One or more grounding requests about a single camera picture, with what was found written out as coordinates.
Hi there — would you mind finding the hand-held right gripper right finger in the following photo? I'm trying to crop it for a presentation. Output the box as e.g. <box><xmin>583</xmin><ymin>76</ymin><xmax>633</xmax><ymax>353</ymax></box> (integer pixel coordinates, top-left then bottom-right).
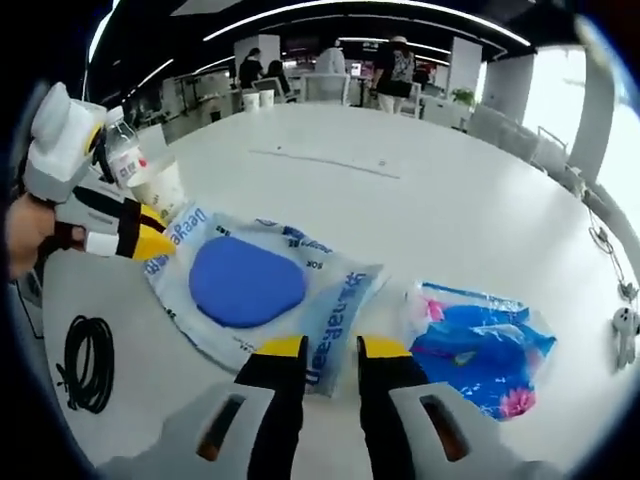
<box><xmin>355</xmin><ymin>334</ymin><xmax>569</xmax><ymax>480</ymax></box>

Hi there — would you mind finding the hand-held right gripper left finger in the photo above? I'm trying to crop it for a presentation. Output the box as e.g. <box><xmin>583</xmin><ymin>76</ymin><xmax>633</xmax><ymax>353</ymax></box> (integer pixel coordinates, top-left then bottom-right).
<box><xmin>97</xmin><ymin>333</ymin><xmax>310</xmax><ymax>480</ymax></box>

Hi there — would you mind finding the clear water bottle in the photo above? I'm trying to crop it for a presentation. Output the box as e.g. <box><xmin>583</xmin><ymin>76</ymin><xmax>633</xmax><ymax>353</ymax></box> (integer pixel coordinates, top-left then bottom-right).
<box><xmin>101</xmin><ymin>106</ymin><xmax>147</xmax><ymax>190</ymax></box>

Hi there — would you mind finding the wet wipes pack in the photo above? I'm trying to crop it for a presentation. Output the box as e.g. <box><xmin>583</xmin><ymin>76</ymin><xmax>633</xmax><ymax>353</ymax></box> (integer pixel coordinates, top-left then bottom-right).
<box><xmin>143</xmin><ymin>199</ymin><xmax>390</xmax><ymax>397</ymax></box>

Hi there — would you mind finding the blue tissue pack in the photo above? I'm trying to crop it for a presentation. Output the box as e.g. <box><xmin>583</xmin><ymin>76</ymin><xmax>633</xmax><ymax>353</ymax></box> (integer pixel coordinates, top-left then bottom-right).
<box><xmin>403</xmin><ymin>281</ymin><xmax>557</xmax><ymax>422</ymax></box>

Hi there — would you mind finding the black cable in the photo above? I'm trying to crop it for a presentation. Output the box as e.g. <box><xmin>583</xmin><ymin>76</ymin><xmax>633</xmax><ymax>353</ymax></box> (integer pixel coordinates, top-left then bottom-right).
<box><xmin>56</xmin><ymin>314</ymin><xmax>117</xmax><ymax>415</ymax></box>

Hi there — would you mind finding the person's left hand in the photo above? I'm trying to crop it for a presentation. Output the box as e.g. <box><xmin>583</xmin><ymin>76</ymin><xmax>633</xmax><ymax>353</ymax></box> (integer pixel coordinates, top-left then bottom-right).
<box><xmin>6</xmin><ymin>192</ymin><xmax>88</xmax><ymax>281</ymax></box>

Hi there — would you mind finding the white table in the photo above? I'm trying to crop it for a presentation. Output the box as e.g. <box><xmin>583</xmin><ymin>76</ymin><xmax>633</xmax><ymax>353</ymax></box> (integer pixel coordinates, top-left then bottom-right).
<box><xmin>39</xmin><ymin>97</ymin><xmax>640</xmax><ymax>480</ymax></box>

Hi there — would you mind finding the white office chair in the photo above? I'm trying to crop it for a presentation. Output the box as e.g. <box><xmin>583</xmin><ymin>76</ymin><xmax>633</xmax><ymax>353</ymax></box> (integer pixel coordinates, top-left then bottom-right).
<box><xmin>301</xmin><ymin>73</ymin><xmax>352</xmax><ymax>105</ymax></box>

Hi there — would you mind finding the white device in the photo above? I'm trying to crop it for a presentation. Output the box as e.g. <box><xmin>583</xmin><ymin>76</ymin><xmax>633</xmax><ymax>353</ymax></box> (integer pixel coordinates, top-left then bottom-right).
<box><xmin>611</xmin><ymin>306</ymin><xmax>640</xmax><ymax>372</ymax></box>

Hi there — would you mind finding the long ceiling light strip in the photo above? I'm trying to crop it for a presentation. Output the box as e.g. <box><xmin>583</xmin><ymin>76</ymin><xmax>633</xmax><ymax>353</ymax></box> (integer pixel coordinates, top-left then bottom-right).
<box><xmin>201</xmin><ymin>0</ymin><xmax>532</xmax><ymax>47</ymax></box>

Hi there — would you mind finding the grey cable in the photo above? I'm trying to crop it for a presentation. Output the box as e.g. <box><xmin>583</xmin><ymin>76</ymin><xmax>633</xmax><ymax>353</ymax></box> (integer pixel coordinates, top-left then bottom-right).
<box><xmin>586</xmin><ymin>198</ymin><xmax>640</xmax><ymax>302</ymax></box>

